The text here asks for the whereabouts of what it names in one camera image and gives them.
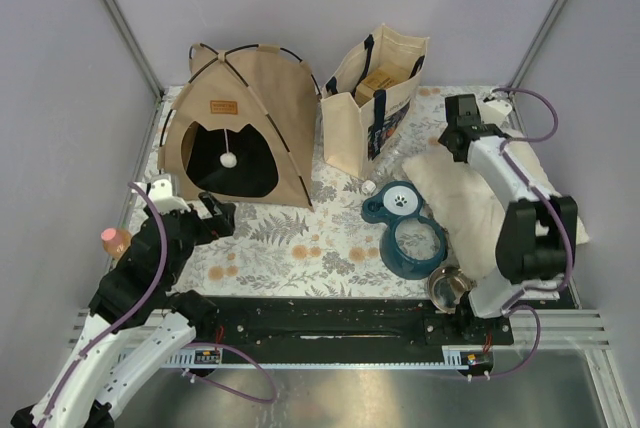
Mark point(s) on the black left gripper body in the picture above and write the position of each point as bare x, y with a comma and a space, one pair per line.
215, 226

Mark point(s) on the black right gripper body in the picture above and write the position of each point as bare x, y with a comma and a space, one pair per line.
444, 139

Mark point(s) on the cream fluffy pillow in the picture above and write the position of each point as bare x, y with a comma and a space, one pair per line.
463, 204

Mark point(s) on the beige fabric pet tent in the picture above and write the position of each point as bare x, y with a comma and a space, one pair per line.
250, 123

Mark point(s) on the teal double pet bowl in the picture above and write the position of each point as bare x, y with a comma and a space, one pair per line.
412, 245

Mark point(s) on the steel pet bowl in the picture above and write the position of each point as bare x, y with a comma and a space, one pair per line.
446, 286

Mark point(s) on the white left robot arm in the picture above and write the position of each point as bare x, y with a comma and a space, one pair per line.
135, 323

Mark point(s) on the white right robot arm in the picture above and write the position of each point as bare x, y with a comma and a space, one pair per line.
535, 249

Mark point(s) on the white pompom toy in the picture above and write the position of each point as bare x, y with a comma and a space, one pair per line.
228, 160

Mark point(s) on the brown cardboard box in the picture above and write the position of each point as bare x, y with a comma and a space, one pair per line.
385, 76

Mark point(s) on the cream canvas tote bag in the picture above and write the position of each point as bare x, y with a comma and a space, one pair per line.
354, 137

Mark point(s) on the pink cap juice bottle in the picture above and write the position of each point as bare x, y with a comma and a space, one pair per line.
116, 241

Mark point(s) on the floral patterned mat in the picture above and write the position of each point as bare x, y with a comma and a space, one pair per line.
327, 250

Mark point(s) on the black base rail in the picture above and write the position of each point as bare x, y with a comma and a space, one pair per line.
240, 323

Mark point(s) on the aluminium frame rail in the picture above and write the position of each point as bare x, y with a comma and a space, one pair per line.
560, 329

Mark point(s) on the white slotted cable duct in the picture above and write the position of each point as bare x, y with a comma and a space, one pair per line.
320, 354

